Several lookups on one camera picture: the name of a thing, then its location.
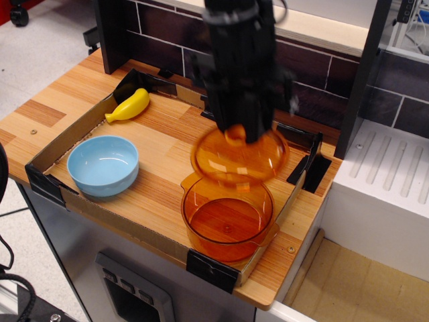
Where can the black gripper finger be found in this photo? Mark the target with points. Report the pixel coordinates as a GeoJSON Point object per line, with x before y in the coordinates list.
{"type": "Point", "coordinates": [223, 106]}
{"type": "Point", "coordinates": [257, 118]}

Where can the orange transparent pot lid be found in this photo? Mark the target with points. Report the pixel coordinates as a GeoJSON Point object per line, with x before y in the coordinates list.
{"type": "Point", "coordinates": [228, 158]}

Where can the grey oven control panel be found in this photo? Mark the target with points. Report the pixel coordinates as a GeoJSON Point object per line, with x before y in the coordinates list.
{"type": "Point", "coordinates": [133, 297]}

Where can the black caster wheel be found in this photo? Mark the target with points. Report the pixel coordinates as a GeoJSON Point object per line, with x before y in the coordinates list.
{"type": "Point", "coordinates": [19, 16]}

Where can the yellow plastic banana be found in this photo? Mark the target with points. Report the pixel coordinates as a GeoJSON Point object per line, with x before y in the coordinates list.
{"type": "Point", "coordinates": [131, 107]}

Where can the cardboard fence with black tape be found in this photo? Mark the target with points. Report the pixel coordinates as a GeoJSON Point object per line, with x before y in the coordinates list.
{"type": "Point", "coordinates": [148, 213]}

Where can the orange transparent pot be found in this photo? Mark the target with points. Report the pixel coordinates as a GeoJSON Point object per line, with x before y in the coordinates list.
{"type": "Point", "coordinates": [227, 223]}

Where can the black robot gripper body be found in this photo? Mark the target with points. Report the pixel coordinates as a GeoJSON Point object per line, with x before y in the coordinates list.
{"type": "Point", "coordinates": [242, 58]}

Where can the dark grey upright post right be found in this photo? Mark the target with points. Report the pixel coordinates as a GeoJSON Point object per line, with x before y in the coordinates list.
{"type": "Point", "coordinates": [352, 119]}

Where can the light blue bowl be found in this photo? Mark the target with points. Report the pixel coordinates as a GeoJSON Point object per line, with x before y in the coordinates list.
{"type": "Point", "coordinates": [104, 166]}

